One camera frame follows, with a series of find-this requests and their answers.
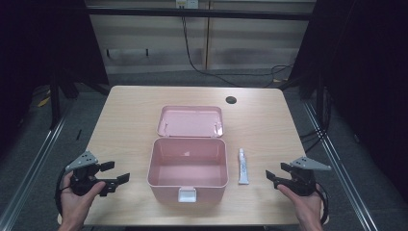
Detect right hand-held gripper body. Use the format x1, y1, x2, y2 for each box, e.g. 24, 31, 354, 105
274, 155, 333, 197

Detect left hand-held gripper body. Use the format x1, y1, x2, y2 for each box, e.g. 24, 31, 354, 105
64, 150, 117, 197

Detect person's left hand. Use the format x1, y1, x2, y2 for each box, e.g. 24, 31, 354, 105
59, 170, 107, 225

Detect person's right hand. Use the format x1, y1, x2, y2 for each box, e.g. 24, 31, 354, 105
276, 183, 325, 231

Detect white ointment tube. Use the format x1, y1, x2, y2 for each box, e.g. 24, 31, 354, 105
238, 147, 250, 186

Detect pink plastic storage box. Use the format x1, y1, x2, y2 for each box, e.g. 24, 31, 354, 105
146, 105, 230, 204

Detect black metal stand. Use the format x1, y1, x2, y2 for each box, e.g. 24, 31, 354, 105
48, 71, 80, 131

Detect yellow floor tape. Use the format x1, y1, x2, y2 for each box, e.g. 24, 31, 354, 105
37, 90, 52, 108

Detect dark curtain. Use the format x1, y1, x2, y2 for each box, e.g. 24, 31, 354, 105
288, 0, 408, 193
0, 0, 110, 158

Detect black horizontal metal bar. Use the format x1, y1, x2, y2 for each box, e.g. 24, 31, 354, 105
86, 7, 315, 22

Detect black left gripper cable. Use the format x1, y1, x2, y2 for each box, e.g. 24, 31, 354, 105
54, 160, 75, 217

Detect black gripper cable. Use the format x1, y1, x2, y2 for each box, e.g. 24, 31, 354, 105
315, 183, 331, 225
54, 160, 75, 217

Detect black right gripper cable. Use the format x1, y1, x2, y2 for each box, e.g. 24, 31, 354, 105
315, 183, 331, 225

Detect metal floor rail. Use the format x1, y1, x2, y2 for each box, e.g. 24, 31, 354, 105
302, 99, 381, 231
0, 105, 75, 231

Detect black floor cables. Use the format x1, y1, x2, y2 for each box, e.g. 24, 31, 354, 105
299, 88, 333, 154

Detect black wall power cable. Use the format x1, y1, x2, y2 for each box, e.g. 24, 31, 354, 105
180, 15, 293, 89

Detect white wall socket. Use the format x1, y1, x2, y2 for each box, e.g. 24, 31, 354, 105
175, 0, 200, 10

